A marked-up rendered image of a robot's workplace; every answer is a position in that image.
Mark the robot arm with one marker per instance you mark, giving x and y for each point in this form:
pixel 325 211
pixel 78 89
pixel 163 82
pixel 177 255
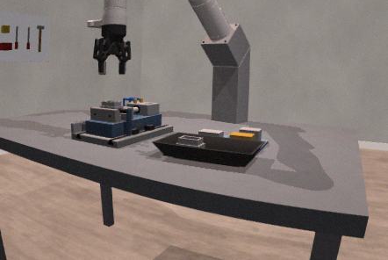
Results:
pixel 210 15

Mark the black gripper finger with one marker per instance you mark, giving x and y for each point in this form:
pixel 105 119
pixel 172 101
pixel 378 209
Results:
pixel 123 50
pixel 101 55

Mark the orange rectangular block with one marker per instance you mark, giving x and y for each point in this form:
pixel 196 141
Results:
pixel 242 136

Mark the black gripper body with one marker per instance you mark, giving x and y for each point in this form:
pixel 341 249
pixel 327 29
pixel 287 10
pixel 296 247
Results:
pixel 113 33

